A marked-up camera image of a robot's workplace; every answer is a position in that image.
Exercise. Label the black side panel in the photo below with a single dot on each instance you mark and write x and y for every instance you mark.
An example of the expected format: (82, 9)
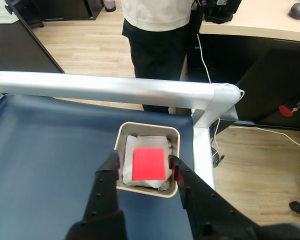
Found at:
(15, 50)

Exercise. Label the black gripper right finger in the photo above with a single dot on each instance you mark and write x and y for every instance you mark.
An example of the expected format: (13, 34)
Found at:
(210, 215)

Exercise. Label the black chair caster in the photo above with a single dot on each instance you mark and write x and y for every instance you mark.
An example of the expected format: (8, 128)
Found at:
(298, 207)

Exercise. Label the black device on desk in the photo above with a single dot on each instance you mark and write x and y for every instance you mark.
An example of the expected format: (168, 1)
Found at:
(222, 10)

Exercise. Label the person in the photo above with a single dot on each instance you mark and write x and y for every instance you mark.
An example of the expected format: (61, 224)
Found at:
(155, 15)

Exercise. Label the black low cabinet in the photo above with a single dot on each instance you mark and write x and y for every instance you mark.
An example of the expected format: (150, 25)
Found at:
(65, 10)

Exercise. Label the silver metal table frame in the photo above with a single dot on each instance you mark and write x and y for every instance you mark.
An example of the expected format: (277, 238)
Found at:
(90, 86)

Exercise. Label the beige desk with black front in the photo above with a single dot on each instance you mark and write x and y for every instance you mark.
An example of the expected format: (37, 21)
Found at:
(265, 75)

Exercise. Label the beige box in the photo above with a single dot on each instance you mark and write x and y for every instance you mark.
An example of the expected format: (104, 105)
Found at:
(150, 128)

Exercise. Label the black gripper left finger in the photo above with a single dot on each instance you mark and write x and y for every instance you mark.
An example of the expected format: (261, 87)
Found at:
(102, 200)

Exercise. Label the pale pink bin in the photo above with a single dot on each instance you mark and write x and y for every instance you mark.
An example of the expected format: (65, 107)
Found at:
(109, 5)

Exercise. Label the white crumpled paper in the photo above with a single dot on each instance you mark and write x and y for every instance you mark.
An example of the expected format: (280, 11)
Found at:
(145, 140)

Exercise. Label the red key tag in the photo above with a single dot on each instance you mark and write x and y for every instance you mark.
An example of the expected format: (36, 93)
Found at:
(285, 111)

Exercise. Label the dark blue grey mat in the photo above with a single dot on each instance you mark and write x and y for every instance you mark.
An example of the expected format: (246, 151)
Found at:
(40, 150)

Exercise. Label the red cube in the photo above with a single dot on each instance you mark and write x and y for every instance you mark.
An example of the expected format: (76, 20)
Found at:
(148, 163)

